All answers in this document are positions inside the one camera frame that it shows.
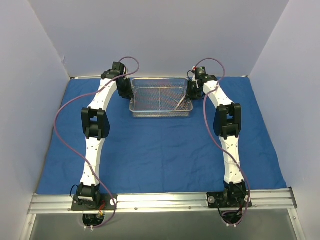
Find wire mesh instrument tray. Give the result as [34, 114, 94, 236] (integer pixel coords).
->
[129, 77, 193, 118]

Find blue surgical wrap cloth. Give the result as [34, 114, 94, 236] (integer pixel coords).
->
[36, 77, 287, 195]

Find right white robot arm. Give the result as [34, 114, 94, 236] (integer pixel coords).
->
[186, 66, 247, 207]

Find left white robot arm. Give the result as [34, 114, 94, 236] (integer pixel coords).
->
[75, 61, 134, 210]

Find steel surgical instruments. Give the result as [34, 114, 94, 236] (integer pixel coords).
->
[172, 87, 192, 112]

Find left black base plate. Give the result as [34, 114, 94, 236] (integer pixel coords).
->
[71, 194, 114, 211]

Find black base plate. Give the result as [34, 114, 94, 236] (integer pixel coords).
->
[206, 191, 247, 209]
[71, 194, 114, 211]

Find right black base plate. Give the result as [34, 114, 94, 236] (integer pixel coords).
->
[206, 191, 247, 209]

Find aluminium front rail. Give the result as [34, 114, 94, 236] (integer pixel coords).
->
[28, 188, 298, 214]

